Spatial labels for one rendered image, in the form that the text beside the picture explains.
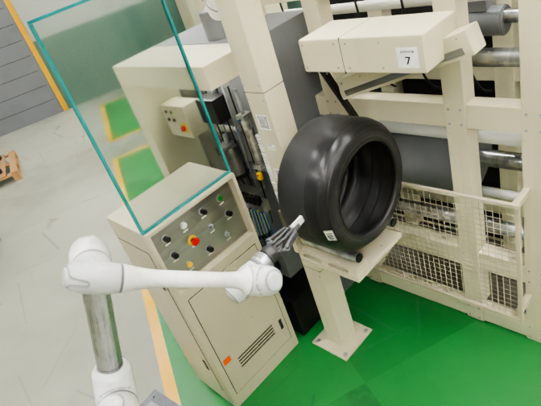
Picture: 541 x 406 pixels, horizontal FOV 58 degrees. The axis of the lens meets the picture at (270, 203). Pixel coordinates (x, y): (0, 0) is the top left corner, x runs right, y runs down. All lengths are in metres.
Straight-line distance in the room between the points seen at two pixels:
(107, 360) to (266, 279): 0.74
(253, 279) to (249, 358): 1.26
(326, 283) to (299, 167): 0.92
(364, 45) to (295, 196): 0.65
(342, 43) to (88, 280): 1.32
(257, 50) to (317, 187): 0.63
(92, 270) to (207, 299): 0.96
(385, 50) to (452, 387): 1.75
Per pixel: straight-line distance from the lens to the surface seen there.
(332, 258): 2.32
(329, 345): 3.10
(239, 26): 2.08
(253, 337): 2.86
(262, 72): 2.13
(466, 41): 1.98
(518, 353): 2.99
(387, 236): 2.47
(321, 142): 1.98
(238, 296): 1.83
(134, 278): 1.72
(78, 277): 1.69
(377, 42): 1.99
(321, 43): 2.17
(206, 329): 2.60
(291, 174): 2.01
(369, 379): 2.92
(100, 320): 1.96
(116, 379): 2.09
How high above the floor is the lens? 2.32
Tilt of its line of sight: 31 degrees down
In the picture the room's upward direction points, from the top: 19 degrees counter-clockwise
